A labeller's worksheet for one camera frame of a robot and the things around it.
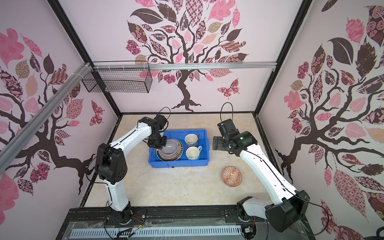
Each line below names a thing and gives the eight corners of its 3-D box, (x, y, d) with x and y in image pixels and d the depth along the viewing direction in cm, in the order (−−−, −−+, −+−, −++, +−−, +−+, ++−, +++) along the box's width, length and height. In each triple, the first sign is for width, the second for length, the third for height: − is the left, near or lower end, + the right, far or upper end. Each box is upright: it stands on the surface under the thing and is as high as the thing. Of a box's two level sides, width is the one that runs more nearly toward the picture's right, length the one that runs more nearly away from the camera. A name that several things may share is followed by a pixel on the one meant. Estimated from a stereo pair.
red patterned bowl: (222, 187, 84) (223, 184, 81) (220, 169, 91) (221, 166, 88) (242, 187, 84) (243, 184, 81) (238, 169, 91) (240, 166, 88)
